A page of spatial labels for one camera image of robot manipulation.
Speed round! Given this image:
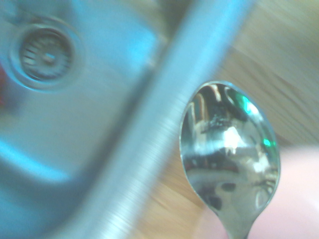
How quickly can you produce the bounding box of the silver metal spoon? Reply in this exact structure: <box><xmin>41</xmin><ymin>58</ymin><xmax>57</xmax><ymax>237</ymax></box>
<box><xmin>178</xmin><ymin>80</ymin><xmax>282</xmax><ymax>239</ymax></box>

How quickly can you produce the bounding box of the stainless steel double sink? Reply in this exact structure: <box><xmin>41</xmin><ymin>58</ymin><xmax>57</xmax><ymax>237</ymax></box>
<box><xmin>0</xmin><ymin>0</ymin><xmax>253</xmax><ymax>239</ymax></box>

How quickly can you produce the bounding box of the metal sink drain strainer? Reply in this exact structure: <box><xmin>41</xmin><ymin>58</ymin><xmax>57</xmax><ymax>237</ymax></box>
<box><xmin>8</xmin><ymin>21</ymin><xmax>83</xmax><ymax>93</ymax></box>

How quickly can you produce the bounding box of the pink bowl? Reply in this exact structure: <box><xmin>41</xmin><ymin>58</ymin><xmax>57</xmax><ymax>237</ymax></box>
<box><xmin>198</xmin><ymin>146</ymin><xmax>319</xmax><ymax>239</ymax></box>

